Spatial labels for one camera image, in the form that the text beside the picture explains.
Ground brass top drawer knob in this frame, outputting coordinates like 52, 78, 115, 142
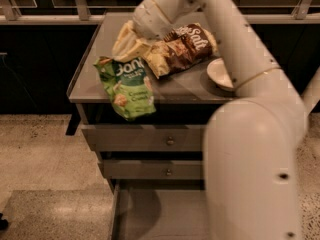
166, 136, 175, 146

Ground white paper bowl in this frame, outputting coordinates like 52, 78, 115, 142
207, 58, 234, 92

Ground brown salt chip bag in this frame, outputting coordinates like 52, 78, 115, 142
143, 23, 219, 79

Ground grey top drawer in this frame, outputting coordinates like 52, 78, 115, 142
82, 124, 204, 152

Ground black object at floor edge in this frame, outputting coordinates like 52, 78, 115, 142
0, 213, 9, 230

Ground white metal railing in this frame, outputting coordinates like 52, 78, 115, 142
0, 0, 320, 26

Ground grey middle drawer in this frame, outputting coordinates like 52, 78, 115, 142
99, 160, 203, 180

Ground grey drawer cabinet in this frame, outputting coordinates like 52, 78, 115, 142
66, 11, 241, 240

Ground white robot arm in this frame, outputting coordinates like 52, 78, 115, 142
113, 0, 312, 240

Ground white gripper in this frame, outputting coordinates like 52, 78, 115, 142
112, 0, 177, 62

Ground green rice chip bag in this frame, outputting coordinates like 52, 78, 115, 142
94, 57, 156, 121

